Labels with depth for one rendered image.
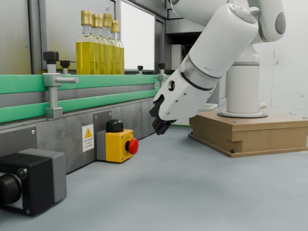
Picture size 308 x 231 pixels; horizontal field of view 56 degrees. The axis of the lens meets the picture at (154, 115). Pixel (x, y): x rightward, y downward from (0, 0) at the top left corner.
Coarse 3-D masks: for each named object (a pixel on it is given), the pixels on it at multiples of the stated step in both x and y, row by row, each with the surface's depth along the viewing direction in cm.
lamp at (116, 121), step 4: (112, 120) 72; (116, 120) 72; (120, 120) 73; (108, 124) 71; (112, 124) 71; (116, 124) 71; (120, 124) 71; (108, 128) 71; (112, 128) 71; (116, 128) 71; (120, 128) 71
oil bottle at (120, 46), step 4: (116, 40) 106; (116, 44) 105; (120, 44) 106; (120, 48) 106; (120, 52) 106; (120, 56) 107; (120, 60) 107; (120, 64) 107; (124, 64) 110; (120, 68) 107; (124, 68) 110; (120, 72) 107; (124, 72) 110
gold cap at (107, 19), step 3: (105, 15) 99; (108, 15) 99; (111, 15) 100; (105, 18) 99; (108, 18) 100; (111, 18) 100; (102, 21) 100; (105, 21) 100; (108, 21) 100; (111, 21) 101; (102, 24) 100; (105, 24) 100; (108, 24) 100
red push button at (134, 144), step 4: (132, 140) 70; (136, 140) 72; (128, 144) 71; (132, 144) 70; (136, 144) 71; (128, 148) 72; (132, 148) 70; (136, 148) 71; (132, 152) 70; (136, 152) 72
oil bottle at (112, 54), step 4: (108, 40) 100; (112, 40) 101; (108, 44) 99; (112, 44) 101; (112, 48) 101; (116, 48) 103; (112, 52) 101; (116, 52) 103; (112, 56) 101; (116, 56) 104; (112, 60) 101; (116, 60) 104; (112, 64) 101; (116, 64) 104; (112, 68) 102; (116, 68) 104; (112, 72) 102; (116, 72) 104
